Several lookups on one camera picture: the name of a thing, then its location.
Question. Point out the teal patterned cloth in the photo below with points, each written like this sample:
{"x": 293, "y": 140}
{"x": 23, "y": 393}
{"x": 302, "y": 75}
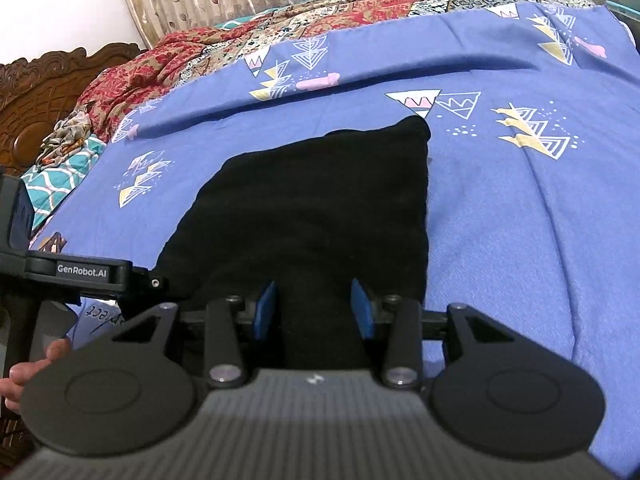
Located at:
{"x": 60, "y": 175}

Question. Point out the black pants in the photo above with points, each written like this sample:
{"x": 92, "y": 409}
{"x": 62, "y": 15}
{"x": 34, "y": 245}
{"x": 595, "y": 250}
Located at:
{"x": 310, "y": 220}

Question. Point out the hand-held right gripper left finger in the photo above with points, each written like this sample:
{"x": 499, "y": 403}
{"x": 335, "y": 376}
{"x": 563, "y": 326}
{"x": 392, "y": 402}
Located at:
{"x": 265, "y": 310}

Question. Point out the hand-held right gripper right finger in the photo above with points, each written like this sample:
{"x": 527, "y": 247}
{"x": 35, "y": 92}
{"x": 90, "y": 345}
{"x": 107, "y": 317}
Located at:
{"x": 362, "y": 310}

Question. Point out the red patterned quilt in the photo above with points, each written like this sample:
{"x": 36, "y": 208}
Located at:
{"x": 150, "y": 65}

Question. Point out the blue printed blanket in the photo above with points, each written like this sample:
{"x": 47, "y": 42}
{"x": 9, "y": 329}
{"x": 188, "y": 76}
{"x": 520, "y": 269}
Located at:
{"x": 525, "y": 220}

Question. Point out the carved wooden headboard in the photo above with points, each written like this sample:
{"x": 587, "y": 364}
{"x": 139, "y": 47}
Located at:
{"x": 40, "y": 95}

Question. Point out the grey floral scarf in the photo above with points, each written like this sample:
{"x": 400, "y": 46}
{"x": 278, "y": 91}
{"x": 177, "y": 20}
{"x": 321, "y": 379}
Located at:
{"x": 67, "y": 135}

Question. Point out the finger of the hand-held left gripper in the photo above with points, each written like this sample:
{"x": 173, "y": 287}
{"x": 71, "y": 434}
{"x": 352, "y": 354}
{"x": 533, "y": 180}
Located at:
{"x": 150, "y": 284}

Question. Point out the person's left hand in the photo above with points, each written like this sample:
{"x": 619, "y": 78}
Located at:
{"x": 25, "y": 375}

